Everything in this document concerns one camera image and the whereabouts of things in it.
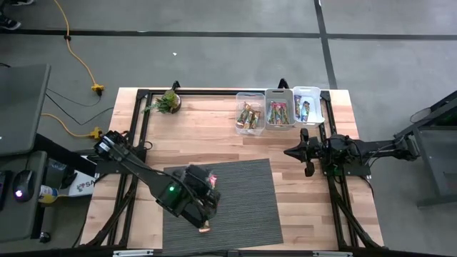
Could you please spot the orange-trimmed granola bar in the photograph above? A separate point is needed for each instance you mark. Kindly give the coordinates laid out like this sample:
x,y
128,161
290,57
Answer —
x,y
255,119
242,113
249,118

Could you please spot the person's shoe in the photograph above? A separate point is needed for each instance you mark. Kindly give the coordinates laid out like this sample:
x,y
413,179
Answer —
x,y
21,1
9,23

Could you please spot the red-trimmed granola bar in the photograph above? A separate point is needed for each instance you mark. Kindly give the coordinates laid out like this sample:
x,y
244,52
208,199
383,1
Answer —
x,y
272,112
213,180
284,114
278,113

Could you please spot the black caster wheel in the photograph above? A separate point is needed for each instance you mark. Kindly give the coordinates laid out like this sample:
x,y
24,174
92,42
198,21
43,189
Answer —
x,y
45,237

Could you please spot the white plastic bin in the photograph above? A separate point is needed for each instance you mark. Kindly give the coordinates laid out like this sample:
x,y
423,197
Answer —
x,y
316,107

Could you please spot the black metal cart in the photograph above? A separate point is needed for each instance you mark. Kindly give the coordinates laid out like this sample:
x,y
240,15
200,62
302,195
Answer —
x,y
433,160

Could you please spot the yellow white bottle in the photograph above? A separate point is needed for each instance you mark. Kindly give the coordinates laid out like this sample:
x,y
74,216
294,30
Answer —
x,y
48,194

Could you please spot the blue-trimmed granola bar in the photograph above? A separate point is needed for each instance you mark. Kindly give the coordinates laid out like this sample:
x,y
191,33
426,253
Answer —
x,y
297,106
305,111

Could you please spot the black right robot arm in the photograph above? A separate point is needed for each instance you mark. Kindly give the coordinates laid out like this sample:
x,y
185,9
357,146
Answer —
x,y
375,150

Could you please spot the grey woven placemat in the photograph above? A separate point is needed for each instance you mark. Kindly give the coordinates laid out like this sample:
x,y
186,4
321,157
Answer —
x,y
250,214

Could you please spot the potted succulent plant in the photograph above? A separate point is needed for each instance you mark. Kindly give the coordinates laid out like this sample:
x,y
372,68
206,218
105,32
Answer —
x,y
168,101

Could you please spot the grey plastic bin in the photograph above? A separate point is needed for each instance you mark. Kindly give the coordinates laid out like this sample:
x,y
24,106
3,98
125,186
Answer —
x,y
280,94

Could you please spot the silver metal bracket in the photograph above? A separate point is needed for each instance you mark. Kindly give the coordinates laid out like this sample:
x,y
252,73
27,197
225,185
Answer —
x,y
332,254
132,253

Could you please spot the black computer mouse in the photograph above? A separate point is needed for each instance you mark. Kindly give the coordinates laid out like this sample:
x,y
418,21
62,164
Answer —
x,y
23,185

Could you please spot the black aluminium table frame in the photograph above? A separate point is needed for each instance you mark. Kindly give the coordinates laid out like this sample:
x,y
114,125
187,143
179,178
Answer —
x,y
200,92

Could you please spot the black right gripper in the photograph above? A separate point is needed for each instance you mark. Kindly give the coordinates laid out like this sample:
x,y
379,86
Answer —
x,y
314,151

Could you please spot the grey side desk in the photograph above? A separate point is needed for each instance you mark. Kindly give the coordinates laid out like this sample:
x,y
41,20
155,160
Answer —
x,y
18,221

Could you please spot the clear plastic bin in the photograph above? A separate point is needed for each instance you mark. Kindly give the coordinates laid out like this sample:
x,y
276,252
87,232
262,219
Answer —
x,y
250,130

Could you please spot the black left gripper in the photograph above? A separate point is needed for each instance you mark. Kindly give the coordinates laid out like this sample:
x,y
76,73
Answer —
x,y
201,200

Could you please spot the white printed box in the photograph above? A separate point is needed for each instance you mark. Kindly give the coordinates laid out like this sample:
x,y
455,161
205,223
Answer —
x,y
84,185

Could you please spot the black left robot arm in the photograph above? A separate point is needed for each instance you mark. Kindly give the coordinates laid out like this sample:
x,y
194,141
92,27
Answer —
x,y
143,171

